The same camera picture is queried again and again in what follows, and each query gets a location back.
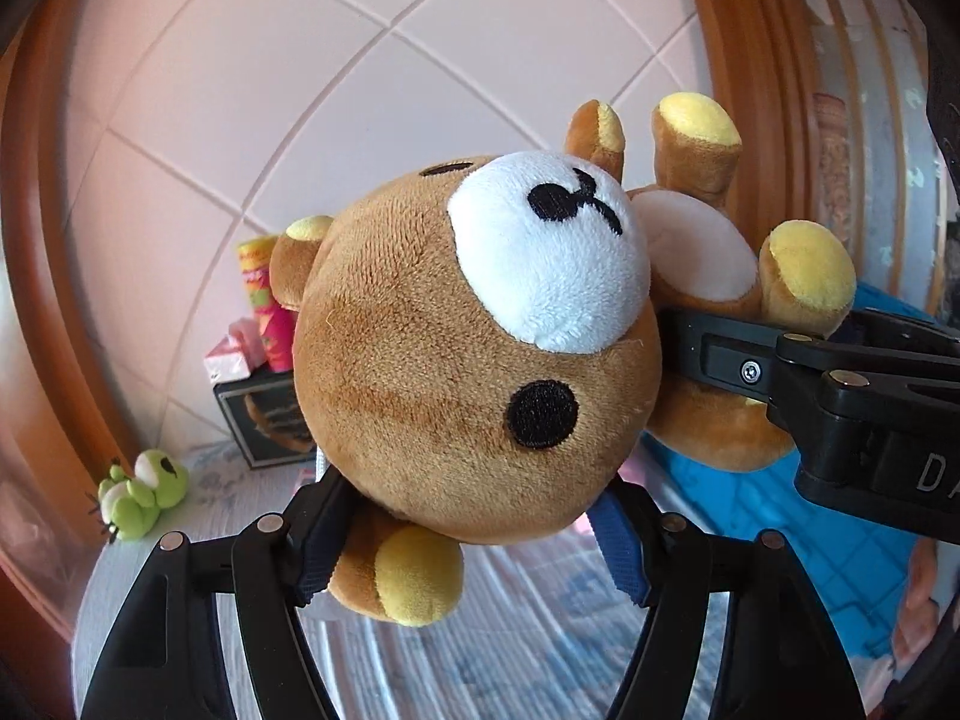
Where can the brown bear plush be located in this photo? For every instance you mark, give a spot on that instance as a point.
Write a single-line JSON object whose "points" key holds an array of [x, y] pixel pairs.
{"points": [[477, 345]]}

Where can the small pink tissue packet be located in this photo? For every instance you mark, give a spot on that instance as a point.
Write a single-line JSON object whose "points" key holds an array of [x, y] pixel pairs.
{"points": [[237, 355]]}

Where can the person's hand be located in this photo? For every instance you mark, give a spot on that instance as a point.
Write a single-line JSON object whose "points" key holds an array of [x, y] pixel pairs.
{"points": [[918, 615]]}

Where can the green frog plush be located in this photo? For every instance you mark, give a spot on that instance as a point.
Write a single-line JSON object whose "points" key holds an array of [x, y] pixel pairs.
{"points": [[129, 505]]}

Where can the rolled patterned carpet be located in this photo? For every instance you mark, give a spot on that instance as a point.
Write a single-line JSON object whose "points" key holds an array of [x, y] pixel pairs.
{"points": [[834, 172]]}

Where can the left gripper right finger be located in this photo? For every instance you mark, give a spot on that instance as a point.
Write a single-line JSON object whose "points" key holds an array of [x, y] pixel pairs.
{"points": [[780, 656]]}

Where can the wooden glass partition screen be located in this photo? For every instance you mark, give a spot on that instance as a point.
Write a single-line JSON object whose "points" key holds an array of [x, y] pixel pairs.
{"points": [[873, 55]]}

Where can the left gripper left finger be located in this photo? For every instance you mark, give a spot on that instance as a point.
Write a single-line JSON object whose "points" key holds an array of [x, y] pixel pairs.
{"points": [[163, 655]]}

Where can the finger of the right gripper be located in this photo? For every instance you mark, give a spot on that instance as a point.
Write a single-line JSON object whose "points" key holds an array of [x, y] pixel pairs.
{"points": [[872, 328], [775, 366]]}

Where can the black gift box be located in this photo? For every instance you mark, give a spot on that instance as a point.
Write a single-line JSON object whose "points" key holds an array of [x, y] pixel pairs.
{"points": [[264, 418]]}

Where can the pink chips can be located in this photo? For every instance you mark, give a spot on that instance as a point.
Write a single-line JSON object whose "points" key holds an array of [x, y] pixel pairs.
{"points": [[276, 324]]}

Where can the blue plastic storage crate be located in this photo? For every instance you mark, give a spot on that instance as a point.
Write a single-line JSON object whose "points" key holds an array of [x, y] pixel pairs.
{"points": [[860, 568]]}

